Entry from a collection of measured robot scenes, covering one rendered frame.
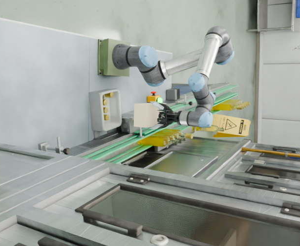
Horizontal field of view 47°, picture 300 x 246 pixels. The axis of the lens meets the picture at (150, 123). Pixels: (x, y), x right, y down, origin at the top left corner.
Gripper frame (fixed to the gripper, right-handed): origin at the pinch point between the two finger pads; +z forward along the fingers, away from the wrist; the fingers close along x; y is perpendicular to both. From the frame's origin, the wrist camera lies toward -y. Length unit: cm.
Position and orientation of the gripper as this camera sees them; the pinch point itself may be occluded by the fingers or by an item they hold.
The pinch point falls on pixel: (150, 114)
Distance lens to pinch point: 184.3
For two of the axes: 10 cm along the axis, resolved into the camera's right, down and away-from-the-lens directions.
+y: -5.4, 0.7, -8.4
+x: -0.3, 9.9, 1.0
